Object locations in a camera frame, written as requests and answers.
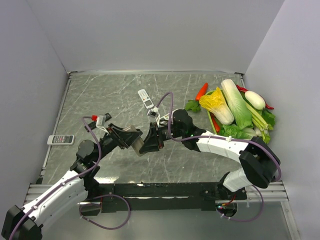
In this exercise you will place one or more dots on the white remote with blue button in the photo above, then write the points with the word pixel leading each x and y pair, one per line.
pixel 138 142

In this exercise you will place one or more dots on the celery stalks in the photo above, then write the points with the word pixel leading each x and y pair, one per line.
pixel 262 119

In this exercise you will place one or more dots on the green napa cabbage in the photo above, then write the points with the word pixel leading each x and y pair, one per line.
pixel 237 104

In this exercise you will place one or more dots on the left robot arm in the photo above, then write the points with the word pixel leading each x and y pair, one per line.
pixel 30 221

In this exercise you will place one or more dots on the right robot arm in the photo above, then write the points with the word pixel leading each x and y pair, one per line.
pixel 259 165

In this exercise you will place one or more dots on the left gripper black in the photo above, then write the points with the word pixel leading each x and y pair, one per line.
pixel 121 137

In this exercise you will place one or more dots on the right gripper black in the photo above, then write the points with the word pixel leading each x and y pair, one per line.
pixel 151 143

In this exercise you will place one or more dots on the green leaf by carrot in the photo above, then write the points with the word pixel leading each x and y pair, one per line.
pixel 192 105

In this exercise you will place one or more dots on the white eggplant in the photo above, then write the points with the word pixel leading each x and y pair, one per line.
pixel 255 100

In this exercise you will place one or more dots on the white remote far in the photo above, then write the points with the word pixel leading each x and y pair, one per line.
pixel 147 102

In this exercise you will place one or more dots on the white remote middle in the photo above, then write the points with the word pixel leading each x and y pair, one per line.
pixel 163 121

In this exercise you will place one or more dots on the white grey remote left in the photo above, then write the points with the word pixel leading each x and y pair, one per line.
pixel 61 140

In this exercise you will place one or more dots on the yellow napa cabbage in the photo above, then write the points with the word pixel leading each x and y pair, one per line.
pixel 216 104

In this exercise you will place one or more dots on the red pepper in tray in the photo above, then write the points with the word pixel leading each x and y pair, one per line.
pixel 215 124

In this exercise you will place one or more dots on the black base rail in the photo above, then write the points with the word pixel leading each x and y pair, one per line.
pixel 162 196

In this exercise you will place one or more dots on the black remote control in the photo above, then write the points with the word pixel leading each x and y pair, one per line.
pixel 91 125

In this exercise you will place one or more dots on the bok choy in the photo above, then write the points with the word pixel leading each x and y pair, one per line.
pixel 256 132

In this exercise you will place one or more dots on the green plastic tray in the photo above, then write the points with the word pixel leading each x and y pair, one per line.
pixel 223 121

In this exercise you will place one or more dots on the orange carrot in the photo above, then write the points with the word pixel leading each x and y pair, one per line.
pixel 202 91

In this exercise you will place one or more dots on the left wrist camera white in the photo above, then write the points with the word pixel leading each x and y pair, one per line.
pixel 99 121

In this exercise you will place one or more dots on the green lettuce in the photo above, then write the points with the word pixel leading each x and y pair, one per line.
pixel 234 131

